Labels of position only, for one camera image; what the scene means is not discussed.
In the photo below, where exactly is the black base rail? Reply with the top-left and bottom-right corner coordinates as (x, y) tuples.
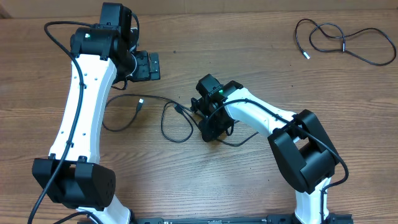
(133, 213), (354, 224)

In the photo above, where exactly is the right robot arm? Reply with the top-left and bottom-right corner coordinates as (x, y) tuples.
(191, 74), (341, 223)

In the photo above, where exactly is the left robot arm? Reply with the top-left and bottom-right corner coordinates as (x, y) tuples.
(32, 2), (160, 223)

